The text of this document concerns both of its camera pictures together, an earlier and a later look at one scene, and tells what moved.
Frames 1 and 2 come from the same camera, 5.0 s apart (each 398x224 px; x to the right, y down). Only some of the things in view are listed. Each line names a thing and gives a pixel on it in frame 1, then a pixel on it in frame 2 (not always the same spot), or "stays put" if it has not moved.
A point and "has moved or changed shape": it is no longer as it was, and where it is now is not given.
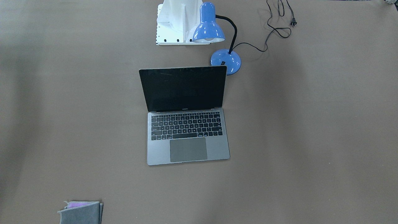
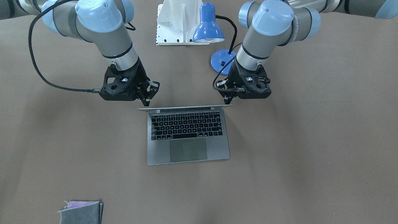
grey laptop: [186, 119] has moved or changed shape
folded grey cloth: [81, 212] stays put
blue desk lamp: [209, 30] stays put
